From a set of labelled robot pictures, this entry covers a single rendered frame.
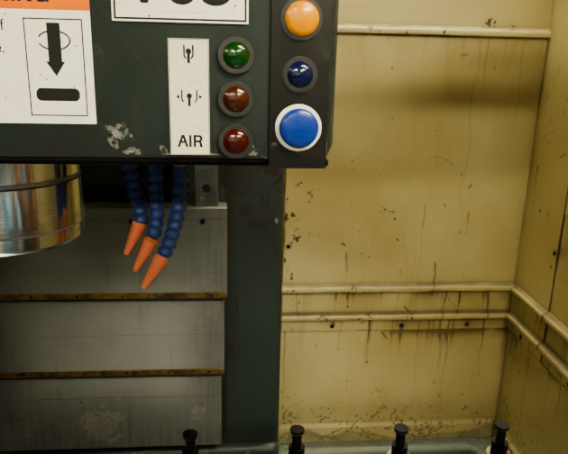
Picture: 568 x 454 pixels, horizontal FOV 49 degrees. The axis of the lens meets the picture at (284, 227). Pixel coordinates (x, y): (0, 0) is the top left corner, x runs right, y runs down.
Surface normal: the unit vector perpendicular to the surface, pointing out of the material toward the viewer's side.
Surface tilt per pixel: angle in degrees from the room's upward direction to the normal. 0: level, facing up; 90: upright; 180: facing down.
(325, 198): 90
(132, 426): 91
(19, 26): 90
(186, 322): 90
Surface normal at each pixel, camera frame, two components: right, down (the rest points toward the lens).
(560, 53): -1.00, 0.00
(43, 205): 0.73, 0.22
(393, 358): 0.08, 0.29
